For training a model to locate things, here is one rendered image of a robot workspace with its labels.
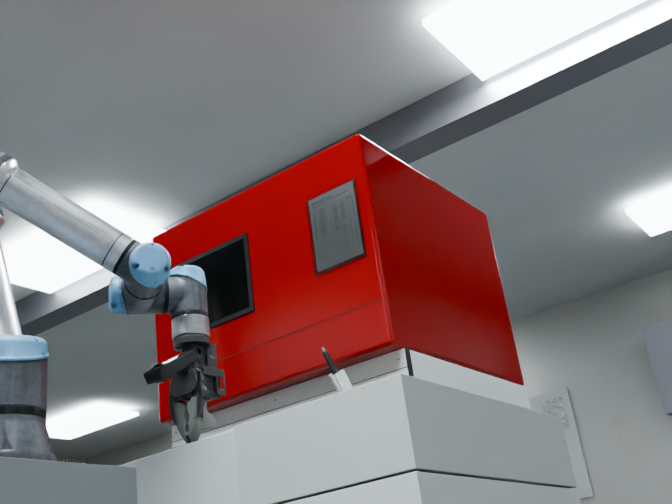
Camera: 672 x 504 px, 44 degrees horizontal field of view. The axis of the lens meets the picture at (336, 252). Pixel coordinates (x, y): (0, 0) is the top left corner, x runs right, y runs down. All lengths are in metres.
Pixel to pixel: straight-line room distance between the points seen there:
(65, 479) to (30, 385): 0.17
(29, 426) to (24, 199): 0.42
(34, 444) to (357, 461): 0.51
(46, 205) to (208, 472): 0.56
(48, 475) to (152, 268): 0.41
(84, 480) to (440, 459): 0.56
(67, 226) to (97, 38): 2.51
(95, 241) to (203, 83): 2.79
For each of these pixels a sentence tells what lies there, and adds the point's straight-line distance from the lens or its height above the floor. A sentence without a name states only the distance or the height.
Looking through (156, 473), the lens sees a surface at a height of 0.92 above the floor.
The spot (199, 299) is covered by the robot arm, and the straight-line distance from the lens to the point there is 1.71.
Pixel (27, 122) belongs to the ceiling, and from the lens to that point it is 4.62.
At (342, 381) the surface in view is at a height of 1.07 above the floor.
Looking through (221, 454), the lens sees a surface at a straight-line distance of 1.52.
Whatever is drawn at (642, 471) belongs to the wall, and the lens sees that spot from 7.91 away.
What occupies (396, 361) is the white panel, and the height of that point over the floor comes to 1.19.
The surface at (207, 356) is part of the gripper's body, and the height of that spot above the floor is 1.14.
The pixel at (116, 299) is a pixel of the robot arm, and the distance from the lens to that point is 1.69.
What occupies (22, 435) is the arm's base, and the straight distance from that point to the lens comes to 1.43.
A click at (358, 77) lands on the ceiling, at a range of 4.40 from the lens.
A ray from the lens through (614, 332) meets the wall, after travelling 8.12.
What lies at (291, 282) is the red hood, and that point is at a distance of 2.26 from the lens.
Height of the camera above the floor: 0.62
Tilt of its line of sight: 24 degrees up
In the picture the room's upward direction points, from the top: 8 degrees counter-clockwise
